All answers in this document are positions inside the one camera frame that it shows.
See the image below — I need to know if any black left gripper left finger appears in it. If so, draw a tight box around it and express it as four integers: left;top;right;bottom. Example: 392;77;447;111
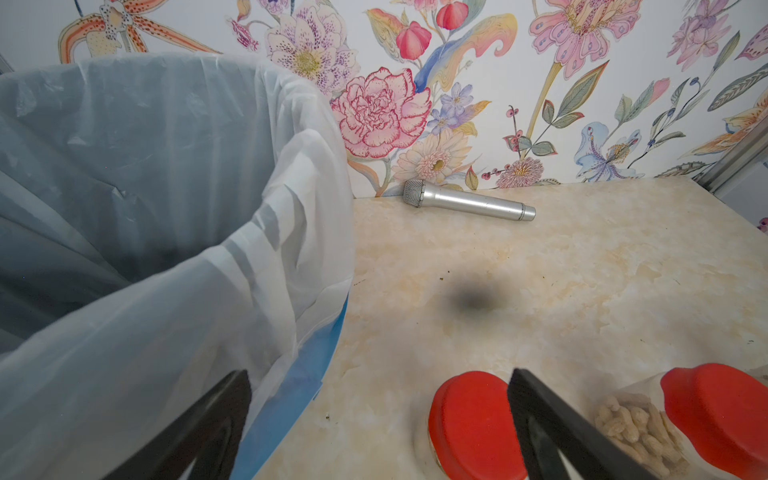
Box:
106;370;252;480

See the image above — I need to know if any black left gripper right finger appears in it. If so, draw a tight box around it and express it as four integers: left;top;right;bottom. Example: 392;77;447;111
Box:
507;368;653;479

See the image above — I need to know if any silver microphone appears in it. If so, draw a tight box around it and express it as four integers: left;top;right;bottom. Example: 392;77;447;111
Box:
402;179;537;222

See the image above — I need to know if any black bin with white liner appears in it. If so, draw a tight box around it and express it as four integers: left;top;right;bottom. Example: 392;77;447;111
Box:
1;54;355;479

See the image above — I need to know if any aluminium corner post right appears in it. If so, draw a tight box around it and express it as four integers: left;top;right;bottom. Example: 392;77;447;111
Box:
696;119;767;194

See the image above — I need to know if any peanut jar red lid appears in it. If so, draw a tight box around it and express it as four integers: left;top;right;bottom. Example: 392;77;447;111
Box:
413;371;528;480
590;362;768;480

